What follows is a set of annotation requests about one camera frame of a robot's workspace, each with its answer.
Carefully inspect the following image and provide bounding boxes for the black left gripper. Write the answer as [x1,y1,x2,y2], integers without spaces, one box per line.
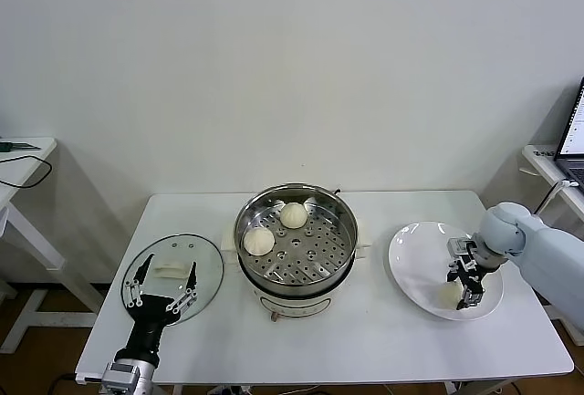
[113,252,200,365]

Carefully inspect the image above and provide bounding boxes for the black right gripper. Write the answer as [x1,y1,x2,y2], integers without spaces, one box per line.
[445,252,488,312]

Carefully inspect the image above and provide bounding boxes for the white steamed baozi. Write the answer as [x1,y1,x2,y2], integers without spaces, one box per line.
[279,202,308,231]
[436,281,465,310]
[243,229,276,257]

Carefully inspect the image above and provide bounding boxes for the glass lid with white handle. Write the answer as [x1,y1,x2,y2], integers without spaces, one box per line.
[120,232,225,327]

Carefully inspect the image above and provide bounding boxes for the steel steamer pot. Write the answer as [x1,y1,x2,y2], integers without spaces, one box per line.
[221,216,374,323]

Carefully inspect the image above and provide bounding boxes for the stainless steel steamer basket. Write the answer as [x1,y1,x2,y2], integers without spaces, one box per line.
[235,183,360,289]

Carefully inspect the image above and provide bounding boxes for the white round plate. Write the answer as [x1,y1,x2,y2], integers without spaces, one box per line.
[388,221,506,322]

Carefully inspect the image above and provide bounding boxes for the grey open laptop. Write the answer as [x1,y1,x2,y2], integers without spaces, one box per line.
[552,76,584,189]

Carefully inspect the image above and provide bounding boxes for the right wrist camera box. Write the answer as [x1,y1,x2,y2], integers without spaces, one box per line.
[445,237,475,259]

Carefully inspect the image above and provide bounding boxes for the black laptop charging cable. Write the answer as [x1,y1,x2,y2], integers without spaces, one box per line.
[533,178,577,216]

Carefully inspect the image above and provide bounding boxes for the black looped cable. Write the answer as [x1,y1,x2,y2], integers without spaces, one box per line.
[0,153,54,189]

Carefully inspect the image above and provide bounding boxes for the black left camera cable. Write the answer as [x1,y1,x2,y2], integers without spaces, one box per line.
[47,372,78,394]

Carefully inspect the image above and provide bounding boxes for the white side table with cable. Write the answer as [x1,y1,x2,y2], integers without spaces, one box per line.
[0,136,110,354]

